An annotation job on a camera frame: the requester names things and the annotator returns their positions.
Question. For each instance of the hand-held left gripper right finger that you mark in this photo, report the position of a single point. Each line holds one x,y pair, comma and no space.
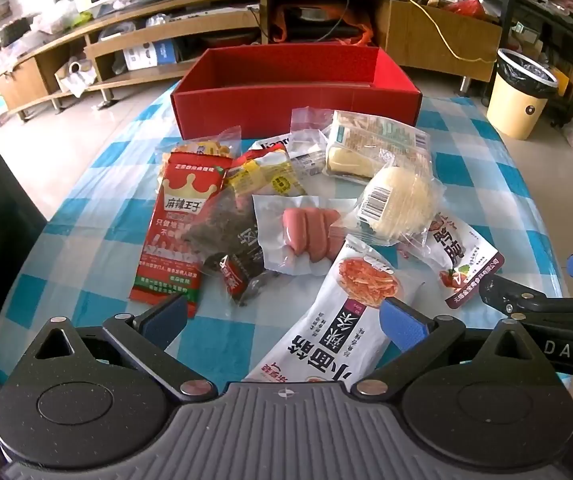
406,325

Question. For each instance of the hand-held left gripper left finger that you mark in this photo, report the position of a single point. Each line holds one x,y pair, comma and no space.
169,317

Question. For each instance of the small red and white packet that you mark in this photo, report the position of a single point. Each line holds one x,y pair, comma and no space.
461,260

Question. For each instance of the long white noodle snack packet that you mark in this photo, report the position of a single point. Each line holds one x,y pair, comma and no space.
326,320

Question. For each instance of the clear packet of dark snack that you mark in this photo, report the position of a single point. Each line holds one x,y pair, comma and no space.
226,232

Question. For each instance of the yellow waffle packet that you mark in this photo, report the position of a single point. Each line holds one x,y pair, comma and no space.
206,149

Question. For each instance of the beige biscuit packet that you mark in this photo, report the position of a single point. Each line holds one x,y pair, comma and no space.
366,140

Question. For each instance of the grey and white wafer packet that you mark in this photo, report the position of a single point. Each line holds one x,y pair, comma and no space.
309,157

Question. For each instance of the red cardboard box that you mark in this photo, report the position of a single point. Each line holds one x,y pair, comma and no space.
291,115

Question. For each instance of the red crown snack packet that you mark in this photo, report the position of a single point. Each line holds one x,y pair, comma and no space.
171,230

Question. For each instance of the round white cake packet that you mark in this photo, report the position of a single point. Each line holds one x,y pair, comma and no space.
401,205

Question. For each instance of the clear sausage packet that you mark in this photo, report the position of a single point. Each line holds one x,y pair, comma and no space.
306,230

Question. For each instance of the blue checked tablecloth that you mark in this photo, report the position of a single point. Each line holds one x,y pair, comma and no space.
116,170

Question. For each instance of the yellow and red snack packet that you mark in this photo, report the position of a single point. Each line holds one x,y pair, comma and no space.
271,177

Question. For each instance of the yellow trash bin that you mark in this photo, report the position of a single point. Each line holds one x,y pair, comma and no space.
516,105

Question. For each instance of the black chair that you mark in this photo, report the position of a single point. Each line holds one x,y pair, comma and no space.
1,240

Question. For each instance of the black storage rack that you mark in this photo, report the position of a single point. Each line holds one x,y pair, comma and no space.
566,35

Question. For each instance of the white paper bundle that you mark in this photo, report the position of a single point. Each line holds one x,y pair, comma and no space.
74,77

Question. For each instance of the white and blue carton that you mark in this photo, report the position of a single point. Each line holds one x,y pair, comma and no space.
141,55

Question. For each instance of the wooden television stand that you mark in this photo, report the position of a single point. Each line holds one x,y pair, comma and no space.
441,35

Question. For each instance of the red plastic bag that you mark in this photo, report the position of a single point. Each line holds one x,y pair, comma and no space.
463,7

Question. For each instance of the orange plastic bag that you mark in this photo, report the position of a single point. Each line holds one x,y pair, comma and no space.
366,35

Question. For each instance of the clear plastic bag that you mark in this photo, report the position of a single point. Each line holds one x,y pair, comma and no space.
56,15

